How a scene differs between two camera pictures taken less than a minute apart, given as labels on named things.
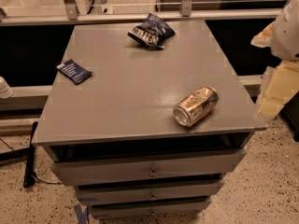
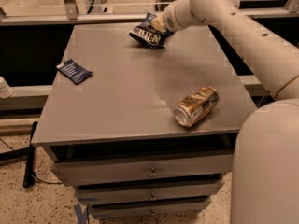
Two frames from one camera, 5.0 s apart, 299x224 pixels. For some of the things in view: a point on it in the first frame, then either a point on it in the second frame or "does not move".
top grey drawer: [149, 167] does not move
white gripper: [287, 36] to [169, 20]
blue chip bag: [152, 32] does not move
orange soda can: [195, 106] does not move
